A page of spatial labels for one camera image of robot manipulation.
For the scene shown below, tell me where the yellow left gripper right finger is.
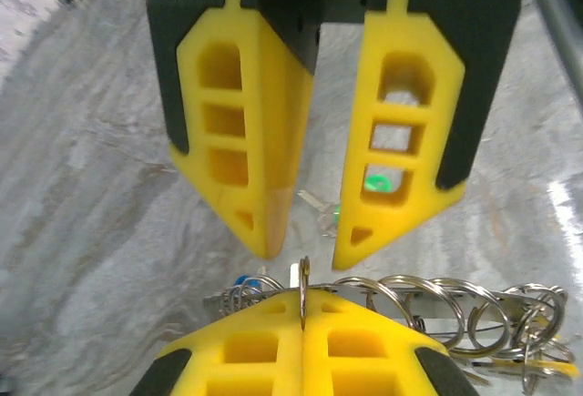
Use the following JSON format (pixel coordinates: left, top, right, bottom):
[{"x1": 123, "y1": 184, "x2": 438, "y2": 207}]
[{"x1": 302, "y1": 287, "x2": 479, "y2": 396}]

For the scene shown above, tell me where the blue plastic key tag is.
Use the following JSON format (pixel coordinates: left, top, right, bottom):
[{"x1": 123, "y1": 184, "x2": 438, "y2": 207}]
[{"x1": 234, "y1": 272, "x2": 264, "y2": 289}]

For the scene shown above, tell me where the yellow plastic key tag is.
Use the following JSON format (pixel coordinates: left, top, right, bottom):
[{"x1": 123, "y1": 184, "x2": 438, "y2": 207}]
[{"x1": 489, "y1": 353, "x2": 578, "y2": 380}]

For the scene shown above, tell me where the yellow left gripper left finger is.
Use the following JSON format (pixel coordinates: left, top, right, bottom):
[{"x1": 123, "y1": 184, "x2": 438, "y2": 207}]
[{"x1": 129, "y1": 289, "x2": 305, "y2": 396}]

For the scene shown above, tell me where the silver split key ring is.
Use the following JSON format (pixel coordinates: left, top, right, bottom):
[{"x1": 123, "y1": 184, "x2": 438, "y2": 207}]
[
  {"x1": 376, "y1": 274, "x2": 441, "y2": 330},
  {"x1": 427, "y1": 277, "x2": 514, "y2": 354},
  {"x1": 334, "y1": 276, "x2": 382, "y2": 313},
  {"x1": 496, "y1": 282, "x2": 570, "y2": 351},
  {"x1": 298, "y1": 255, "x2": 313, "y2": 330},
  {"x1": 227, "y1": 275, "x2": 284, "y2": 320}
]

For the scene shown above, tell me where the silver key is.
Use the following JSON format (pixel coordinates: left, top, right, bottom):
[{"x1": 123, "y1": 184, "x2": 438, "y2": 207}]
[{"x1": 298, "y1": 189, "x2": 341, "y2": 239}]

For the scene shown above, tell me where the green plastic key tag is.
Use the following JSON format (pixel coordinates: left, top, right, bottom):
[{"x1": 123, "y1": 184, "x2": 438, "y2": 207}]
[{"x1": 332, "y1": 172, "x2": 394, "y2": 227}]

